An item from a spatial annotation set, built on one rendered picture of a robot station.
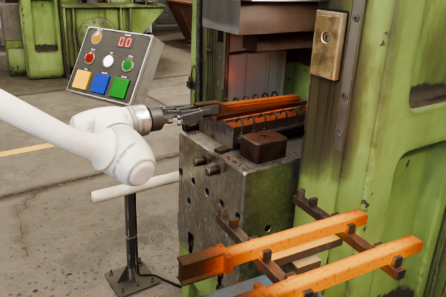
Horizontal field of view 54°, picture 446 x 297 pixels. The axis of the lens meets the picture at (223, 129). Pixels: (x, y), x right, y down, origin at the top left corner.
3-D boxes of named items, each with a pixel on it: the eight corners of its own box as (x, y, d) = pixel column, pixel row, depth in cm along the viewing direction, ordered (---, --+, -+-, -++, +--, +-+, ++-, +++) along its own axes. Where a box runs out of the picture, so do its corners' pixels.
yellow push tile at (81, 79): (84, 90, 170) (90, 71, 171) (71, 86, 174) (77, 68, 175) (87, 91, 172) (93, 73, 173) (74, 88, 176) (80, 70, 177)
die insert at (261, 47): (256, 52, 134) (257, 32, 132) (241, 48, 140) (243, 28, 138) (325, 46, 150) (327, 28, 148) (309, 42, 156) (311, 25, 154)
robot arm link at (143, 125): (135, 143, 119) (154, 139, 122) (133, 111, 116) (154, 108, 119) (121, 132, 126) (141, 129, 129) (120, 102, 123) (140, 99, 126)
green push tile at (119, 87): (123, 99, 161) (129, 80, 162) (108, 95, 165) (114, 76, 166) (126, 100, 163) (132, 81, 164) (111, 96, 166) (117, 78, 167)
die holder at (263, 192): (235, 301, 137) (244, 172, 122) (177, 240, 166) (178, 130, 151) (355, 246, 167) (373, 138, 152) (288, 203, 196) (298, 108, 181)
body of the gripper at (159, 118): (140, 127, 129) (168, 122, 134) (153, 136, 122) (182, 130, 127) (139, 103, 126) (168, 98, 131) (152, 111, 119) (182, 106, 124)
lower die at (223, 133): (231, 150, 136) (233, 124, 133) (198, 130, 151) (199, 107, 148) (326, 129, 159) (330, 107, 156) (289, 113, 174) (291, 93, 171)
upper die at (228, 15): (238, 35, 124) (240, 0, 120) (201, 26, 139) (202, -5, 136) (340, 30, 146) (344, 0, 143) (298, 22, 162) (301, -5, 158)
